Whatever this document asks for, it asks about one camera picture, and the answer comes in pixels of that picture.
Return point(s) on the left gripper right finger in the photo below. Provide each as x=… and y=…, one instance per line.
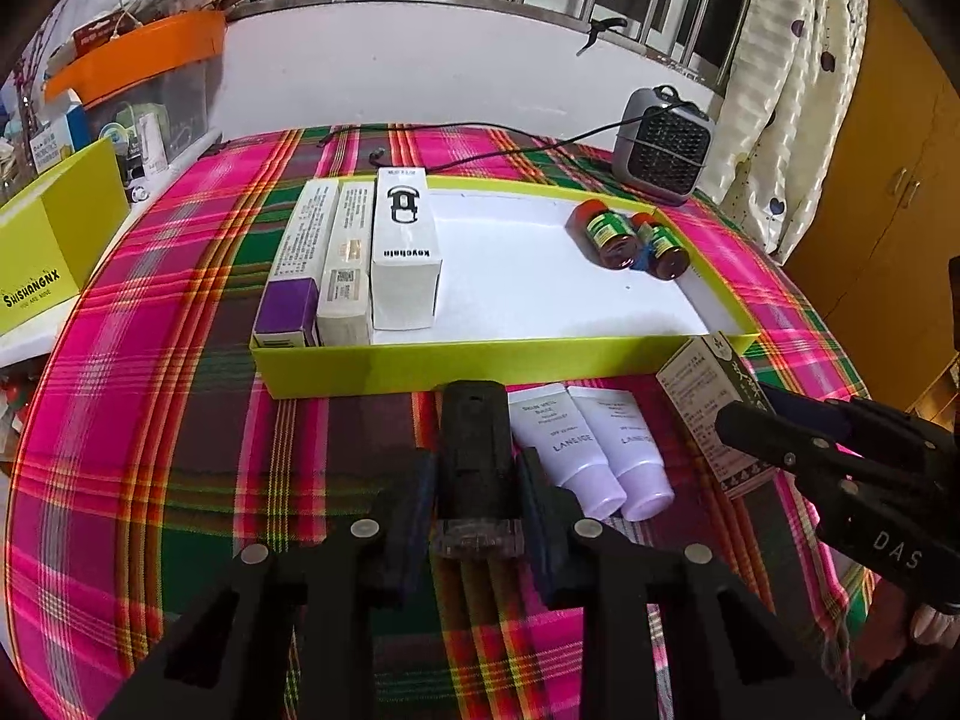
x=566, y=566

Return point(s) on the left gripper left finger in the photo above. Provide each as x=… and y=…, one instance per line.
x=404, y=512

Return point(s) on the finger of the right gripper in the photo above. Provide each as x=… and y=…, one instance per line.
x=881, y=474
x=843, y=420

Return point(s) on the white lavender cream tube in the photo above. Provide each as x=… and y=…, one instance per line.
x=547, y=420

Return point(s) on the green white medicine box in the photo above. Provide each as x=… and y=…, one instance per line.
x=701, y=378

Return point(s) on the white beige long box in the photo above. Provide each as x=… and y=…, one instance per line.
x=343, y=314

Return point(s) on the white purple long box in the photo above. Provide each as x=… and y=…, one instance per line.
x=286, y=316

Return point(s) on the white earphone box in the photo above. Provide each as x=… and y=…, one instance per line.
x=406, y=260

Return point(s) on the brown jar orange lid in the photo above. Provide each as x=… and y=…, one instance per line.
x=669, y=259
x=611, y=236

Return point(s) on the blue translucent small box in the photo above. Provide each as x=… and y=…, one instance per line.
x=641, y=261

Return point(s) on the person's right hand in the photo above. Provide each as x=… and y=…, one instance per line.
x=894, y=622

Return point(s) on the wooden wardrobe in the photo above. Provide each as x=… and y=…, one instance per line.
x=874, y=263

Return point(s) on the shallow yellow-green tray box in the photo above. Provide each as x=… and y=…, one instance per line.
x=520, y=302

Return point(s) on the pink plaid tablecloth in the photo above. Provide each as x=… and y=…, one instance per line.
x=153, y=454

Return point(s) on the cream patterned curtain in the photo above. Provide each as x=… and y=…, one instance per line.
x=791, y=82

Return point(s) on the small grey space heater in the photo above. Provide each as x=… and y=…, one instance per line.
x=662, y=144

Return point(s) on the white side shelf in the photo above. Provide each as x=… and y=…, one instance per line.
x=37, y=336

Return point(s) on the yellow-green box lid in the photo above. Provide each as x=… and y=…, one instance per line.
x=54, y=232

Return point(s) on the clear plastic storage box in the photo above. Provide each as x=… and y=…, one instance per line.
x=151, y=123

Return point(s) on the black clip on sill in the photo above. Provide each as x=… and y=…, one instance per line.
x=598, y=26

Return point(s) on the blue white carton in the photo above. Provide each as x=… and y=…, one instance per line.
x=64, y=130

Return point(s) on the orange plastic bin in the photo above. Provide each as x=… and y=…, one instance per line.
x=141, y=54

